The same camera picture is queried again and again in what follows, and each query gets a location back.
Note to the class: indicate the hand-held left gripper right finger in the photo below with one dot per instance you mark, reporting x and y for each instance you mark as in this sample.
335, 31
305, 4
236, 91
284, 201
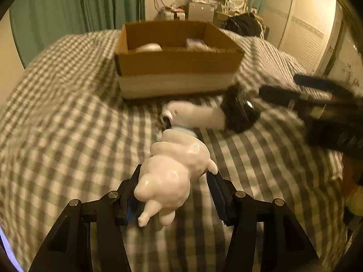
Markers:
220, 197

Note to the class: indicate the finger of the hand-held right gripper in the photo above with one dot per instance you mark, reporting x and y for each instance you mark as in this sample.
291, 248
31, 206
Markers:
241, 110
320, 83

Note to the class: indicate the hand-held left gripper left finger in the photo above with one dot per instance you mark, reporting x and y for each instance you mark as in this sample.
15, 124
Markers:
131, 210

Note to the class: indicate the white plush toy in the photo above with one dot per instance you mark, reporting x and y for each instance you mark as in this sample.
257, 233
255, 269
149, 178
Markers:
192, 113

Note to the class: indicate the white glossy figurine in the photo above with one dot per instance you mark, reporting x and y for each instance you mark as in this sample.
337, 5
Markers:
167, 172

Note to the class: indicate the cardboard box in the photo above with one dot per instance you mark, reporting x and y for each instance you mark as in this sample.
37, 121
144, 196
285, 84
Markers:
175, 62

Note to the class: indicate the white sliding wardrobe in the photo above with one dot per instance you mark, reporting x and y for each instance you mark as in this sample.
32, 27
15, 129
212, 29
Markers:
303, 22

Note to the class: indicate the yellow soft object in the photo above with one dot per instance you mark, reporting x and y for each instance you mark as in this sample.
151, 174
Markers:
354, 195

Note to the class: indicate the white crumpled object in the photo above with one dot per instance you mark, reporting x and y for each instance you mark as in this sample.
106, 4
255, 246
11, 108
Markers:
200, 44

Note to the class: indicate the black bag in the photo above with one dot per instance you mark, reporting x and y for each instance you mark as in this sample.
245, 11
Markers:
241, 25

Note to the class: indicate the white small cabinet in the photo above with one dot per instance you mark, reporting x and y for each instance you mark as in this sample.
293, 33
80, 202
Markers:
202, 11

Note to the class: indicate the grey checked bed sheet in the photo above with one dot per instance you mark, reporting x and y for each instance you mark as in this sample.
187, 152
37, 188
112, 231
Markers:
71, 119

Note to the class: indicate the white rounded object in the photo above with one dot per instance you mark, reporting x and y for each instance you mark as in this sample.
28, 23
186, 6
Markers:
149, 47

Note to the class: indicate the cluttered side desk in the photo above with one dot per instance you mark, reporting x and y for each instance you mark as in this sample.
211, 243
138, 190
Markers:
171, 11

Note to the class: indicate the wide green curtain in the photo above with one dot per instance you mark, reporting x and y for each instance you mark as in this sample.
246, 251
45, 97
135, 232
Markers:
71, 5

